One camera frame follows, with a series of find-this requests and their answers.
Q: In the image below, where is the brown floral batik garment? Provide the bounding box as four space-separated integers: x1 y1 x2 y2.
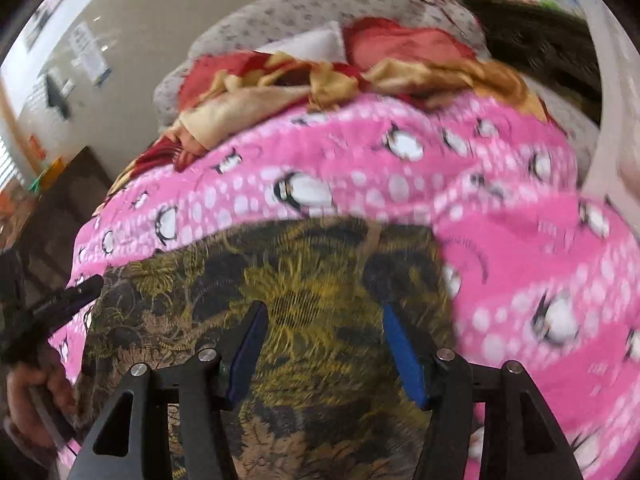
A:
76 218 454 479

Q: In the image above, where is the person left hand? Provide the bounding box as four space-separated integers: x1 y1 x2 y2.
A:
4 346 76 451

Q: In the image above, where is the dark wooden side table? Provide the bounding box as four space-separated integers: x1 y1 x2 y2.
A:
1 146 113 294

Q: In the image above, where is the pink penguin blanket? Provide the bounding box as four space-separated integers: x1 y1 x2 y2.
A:
53 122 639 479

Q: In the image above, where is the white ornate upholstered chair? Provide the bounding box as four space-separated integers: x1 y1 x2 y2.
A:
579 0 639 230

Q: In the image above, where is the red gold satin sheet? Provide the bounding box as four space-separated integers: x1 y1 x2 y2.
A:
102 18 556 216

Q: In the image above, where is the grey floral headboard cushion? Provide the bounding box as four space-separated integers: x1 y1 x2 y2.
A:
153 0 600 174

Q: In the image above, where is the dark carved wooden cabinet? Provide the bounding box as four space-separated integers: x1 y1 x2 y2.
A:
459 0 602 124

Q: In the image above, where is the white pillow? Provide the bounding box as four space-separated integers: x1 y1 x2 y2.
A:
256 26 346 63

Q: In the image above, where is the dark hanging wall cloth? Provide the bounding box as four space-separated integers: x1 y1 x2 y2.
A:
44 74 70 120

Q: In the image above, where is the wall paper notice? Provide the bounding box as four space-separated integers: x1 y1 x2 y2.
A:
70 22 111 87

